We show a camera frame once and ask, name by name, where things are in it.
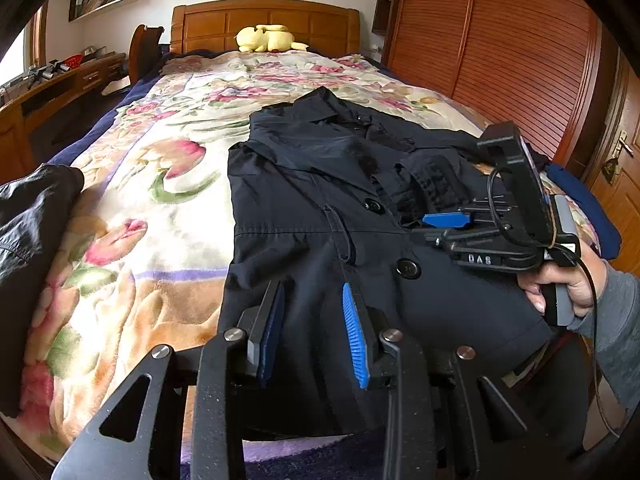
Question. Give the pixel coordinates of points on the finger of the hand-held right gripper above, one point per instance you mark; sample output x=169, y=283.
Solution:
x=437, y=239
x=445, y=220

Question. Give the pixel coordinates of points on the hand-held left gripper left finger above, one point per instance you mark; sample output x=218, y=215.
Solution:
x=272, y=332

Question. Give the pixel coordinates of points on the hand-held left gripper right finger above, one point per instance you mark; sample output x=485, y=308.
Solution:
x=355, y=335

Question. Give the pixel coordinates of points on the black coat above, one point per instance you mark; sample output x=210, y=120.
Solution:
x=310, y=185

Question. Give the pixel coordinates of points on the person's right forearm grey sleeve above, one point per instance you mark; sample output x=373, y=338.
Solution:
x=620, y=325

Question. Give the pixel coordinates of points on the person's right hand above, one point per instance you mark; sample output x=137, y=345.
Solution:
x=587, y=285

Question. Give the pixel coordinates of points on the blue cloth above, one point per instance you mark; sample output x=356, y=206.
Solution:
x=595, y=210

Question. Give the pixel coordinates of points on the wooden door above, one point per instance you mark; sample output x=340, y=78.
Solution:
x=622, y=200

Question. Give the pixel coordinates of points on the wooden slatted wardrobe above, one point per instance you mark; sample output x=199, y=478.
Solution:
x=500, y=35

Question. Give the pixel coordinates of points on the floral blanket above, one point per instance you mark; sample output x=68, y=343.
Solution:
x=150, y=200

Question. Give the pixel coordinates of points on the person's dark trouser leg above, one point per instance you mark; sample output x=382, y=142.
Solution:
x=560, y=390

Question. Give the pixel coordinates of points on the yellow plush toy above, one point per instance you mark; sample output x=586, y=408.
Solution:
x=270, y=37

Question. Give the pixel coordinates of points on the wooden bed headboard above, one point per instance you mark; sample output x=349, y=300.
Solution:
x=215, y=25

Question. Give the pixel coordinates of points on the wooden chair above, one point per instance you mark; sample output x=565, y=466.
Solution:
x=142, y=50

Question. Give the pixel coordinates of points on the wooden desk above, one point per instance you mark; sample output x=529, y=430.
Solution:
x=45, y=95

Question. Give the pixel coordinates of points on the red basket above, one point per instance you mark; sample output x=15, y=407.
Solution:
x=73, y=61

